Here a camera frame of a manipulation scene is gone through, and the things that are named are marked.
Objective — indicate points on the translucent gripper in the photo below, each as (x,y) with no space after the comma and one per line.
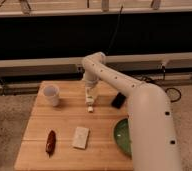
(91,92)

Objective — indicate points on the small white bottle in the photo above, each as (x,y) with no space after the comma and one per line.
(89,102)

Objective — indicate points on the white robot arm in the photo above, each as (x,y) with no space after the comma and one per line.
(153,141)

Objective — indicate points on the black smartphone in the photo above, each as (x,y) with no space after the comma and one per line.
(118,101)

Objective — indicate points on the white plastic cup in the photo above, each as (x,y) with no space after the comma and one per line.
(51,93)

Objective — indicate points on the wooden cutting board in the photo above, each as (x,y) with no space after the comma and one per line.
(101,152)

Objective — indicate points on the brown red elongated object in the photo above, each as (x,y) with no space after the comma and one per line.
(50,145)

